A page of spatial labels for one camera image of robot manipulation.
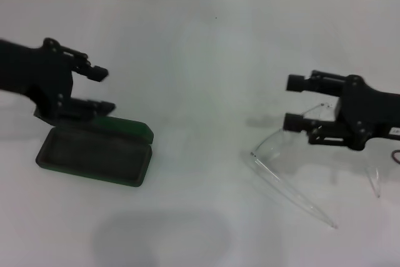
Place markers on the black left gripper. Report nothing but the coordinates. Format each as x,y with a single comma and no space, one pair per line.
47,76

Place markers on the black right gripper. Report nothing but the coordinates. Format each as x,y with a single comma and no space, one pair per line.
368,113

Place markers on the clear plastic glasses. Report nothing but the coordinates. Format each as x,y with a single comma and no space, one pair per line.
265,146

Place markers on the green glasses case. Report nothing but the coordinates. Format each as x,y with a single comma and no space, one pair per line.
93,154

